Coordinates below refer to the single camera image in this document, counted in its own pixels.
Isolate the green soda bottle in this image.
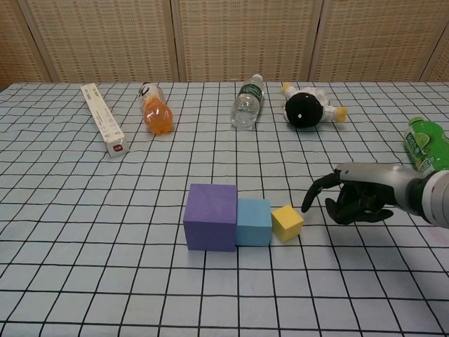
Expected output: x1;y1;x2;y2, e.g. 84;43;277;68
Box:
403;117;449;176

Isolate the purple cube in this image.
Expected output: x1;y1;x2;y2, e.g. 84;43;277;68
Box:
182;183;239;253

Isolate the long white cardboard box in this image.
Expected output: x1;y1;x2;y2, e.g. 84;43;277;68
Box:
79;83;129;159

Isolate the light blue cube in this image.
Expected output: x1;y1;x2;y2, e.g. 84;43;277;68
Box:
235;198;272;246

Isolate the small yellow cube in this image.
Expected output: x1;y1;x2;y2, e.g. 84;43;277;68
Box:
270;204;304;244

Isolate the clear water bottle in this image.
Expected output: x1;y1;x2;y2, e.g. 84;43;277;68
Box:
230;74;265;131

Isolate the bamboo folding screen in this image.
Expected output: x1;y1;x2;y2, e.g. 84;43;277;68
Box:
0;0;449;86

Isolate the plush doll with black head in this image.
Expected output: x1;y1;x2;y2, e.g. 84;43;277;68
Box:
280;82;349;130

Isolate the orange juice bottle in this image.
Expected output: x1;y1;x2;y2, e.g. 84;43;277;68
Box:
138;81;175;136

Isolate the light blue checkered tablecloth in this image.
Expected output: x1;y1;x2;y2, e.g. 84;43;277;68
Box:
0;81;449;337

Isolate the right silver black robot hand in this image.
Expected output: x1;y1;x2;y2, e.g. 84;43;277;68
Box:
300;163;422;225

